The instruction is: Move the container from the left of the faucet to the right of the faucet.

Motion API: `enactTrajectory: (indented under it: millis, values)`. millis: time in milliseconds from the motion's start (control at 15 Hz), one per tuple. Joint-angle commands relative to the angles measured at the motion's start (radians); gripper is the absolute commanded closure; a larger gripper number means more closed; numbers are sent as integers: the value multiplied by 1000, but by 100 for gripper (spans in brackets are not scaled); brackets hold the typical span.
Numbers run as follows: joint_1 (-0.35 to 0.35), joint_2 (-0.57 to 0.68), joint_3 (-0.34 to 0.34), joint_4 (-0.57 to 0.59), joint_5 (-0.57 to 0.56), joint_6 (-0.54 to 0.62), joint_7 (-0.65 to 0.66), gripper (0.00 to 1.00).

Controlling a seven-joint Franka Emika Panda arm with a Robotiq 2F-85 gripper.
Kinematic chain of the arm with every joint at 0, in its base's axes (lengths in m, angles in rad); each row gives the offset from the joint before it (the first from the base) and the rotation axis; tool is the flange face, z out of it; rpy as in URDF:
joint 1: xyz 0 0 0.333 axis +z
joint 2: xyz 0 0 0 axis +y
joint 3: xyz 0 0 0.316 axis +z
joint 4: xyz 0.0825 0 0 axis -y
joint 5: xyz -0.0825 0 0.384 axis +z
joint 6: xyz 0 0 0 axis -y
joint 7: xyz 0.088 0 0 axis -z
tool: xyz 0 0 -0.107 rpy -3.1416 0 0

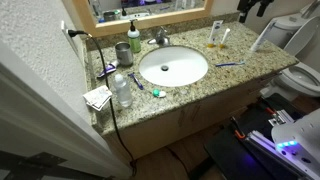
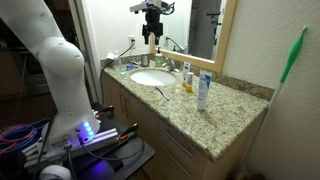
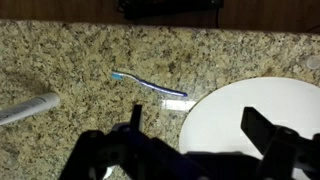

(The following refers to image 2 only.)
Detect large white blue tube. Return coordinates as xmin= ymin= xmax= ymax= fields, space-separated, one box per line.
xmin=196 ymin=69 xmax=213 ymax=112

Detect blue orange cable bundle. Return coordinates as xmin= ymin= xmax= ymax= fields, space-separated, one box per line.
xmin=0 ymin=117 xmax=52 ymax=158

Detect small white tube yellow cap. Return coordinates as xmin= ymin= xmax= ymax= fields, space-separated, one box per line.
xmin=185 ymin=71 xmax=195 ymax=93

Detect black robot cart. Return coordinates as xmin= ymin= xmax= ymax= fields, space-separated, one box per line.
xmin=64 ymin=102 xmax=156 ymax=180

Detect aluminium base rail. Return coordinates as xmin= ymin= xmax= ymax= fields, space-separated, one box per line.
xmin=22 ymin=127 xmax=120 ymax=168

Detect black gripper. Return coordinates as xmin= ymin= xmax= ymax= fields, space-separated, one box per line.
xmin=141 ymin=7 xmax=165 ymax=46

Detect clear plastic water bottle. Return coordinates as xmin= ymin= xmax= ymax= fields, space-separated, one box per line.
xmin=112 ymin=50 xmax=122 ymax=72

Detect green white mop handle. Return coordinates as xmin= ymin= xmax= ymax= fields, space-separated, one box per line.
xmin=233 ymin=25 xmax=309 ymax=180

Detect white wall outlet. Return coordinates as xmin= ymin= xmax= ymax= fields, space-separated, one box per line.
xmin=128 ymin=35 xmax=137 ymax=50

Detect white round object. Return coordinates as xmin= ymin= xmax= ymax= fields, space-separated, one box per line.
xmin=39 ymin=164 xmax=73 ymax=180

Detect beige vanity cabinet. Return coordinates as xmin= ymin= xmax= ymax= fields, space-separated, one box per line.
xmin=101 ymin=71 xmax=268 ymax=180

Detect white door frame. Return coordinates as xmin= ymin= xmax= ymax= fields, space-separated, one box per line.
xmin=68 ymin=0 xmax=103 ymax=105

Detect chrome faucet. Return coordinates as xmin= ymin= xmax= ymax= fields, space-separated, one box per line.
xmin=164 ymin=57 xmax=181 ymax=74

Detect white oval sink basin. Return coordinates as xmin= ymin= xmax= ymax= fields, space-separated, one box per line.
xmin=129 ymin=68 xmax=178 ymax=87

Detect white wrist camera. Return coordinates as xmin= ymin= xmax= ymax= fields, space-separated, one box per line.
xmin=129 ymin=0 xmax=148 ymax=14

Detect black looped base cable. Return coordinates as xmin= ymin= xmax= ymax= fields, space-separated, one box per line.
xmin=77 ymin=134 xmax=146 ymax=162

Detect orange black clamp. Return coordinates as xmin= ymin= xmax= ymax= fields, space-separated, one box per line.
xmin=97 ymin=104 xmax=116 ymax=118
xmin=117 ymin=122 xmax=140 ymax=141

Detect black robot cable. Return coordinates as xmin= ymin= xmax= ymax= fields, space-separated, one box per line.
xmin=63 ymin=138 xmax=78 ymax=180

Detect wood framed mirror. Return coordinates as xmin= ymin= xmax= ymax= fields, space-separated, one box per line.
xmin=149 ymin=0 xmax=239 ymax=74

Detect black power cable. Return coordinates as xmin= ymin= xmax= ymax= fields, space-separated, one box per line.
xmin=99 ymin=39 xmax=136 ymax=108

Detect green soap pump bottle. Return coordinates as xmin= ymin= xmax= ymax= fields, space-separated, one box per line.
xmin=154 ymin=46 xmax=165 ymax=69

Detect blue toothbrush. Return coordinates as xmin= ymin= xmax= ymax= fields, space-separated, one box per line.
xmin=155 ymin=86 xmax=171 ymax=102

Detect metal cup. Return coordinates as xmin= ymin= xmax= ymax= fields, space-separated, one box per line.
xmin=140 ymin=53 xmax=151 ymax=68

